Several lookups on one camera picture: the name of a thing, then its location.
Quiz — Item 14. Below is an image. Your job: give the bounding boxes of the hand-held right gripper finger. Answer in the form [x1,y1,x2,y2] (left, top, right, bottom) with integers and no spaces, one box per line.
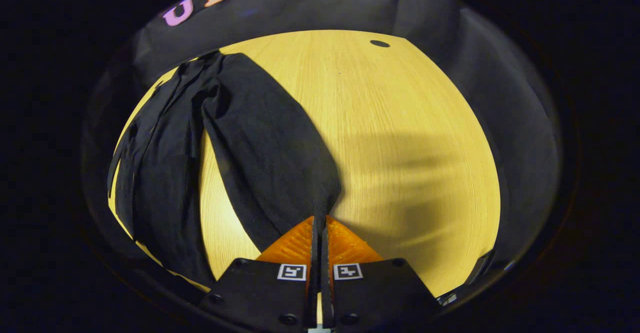
[200,215,321,333]
[321,215,443,333]

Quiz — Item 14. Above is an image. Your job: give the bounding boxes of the black button shirt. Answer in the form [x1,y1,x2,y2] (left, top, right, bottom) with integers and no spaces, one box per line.
[106,50,343,289]

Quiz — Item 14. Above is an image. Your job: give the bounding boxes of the black backdrop cloth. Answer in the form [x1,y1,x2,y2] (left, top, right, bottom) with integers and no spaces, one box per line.
[80,0,563,324]

